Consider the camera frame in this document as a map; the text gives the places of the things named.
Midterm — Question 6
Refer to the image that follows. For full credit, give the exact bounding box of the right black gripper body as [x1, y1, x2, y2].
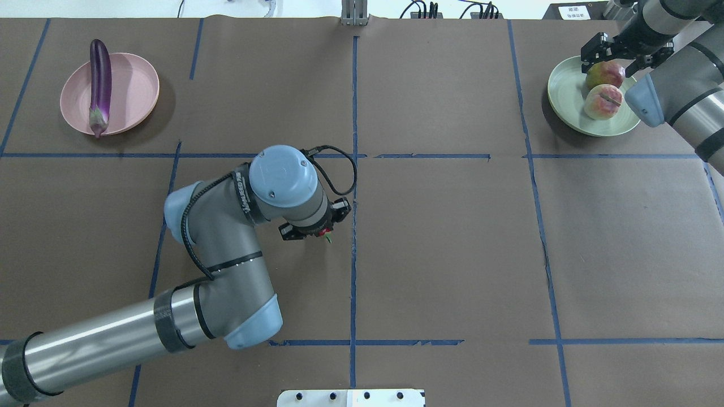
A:
[581, 15, 675, 78]

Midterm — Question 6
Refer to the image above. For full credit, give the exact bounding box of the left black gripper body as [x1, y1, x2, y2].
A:
[278, 197, 352, 241]

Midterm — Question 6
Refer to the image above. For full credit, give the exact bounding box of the red chili pepper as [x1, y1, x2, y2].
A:
[316, 227, 333, 243]

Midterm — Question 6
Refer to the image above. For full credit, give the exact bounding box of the red apple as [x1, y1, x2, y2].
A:
[585, 61, 626, 90]

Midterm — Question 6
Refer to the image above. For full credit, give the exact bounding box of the pale peach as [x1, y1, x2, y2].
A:
[583, 84, 623, 120]

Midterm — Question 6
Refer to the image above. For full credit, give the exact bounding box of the purple eggplant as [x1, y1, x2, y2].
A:
[88, 39, 112, 138]

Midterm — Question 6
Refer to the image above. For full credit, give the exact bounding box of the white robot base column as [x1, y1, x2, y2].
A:
[277, 388, 426, 406]

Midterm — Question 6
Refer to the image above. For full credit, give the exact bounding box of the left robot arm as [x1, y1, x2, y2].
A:
[2, 142, 357, 399]

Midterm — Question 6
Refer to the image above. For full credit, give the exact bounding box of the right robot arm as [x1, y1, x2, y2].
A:
[581, 1, 723, 173]

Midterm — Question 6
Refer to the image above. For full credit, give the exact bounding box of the white paper label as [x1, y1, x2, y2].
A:
[558, 5, 591, 20]

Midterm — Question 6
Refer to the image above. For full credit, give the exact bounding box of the green plate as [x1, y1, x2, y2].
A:
[546, 56, 641, 137]

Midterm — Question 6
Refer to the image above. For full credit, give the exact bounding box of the pink plate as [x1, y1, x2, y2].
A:
[59, 53, 160, 136]

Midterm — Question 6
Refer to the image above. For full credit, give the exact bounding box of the aluminium frame post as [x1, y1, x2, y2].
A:
[341, 0, 369, 27]

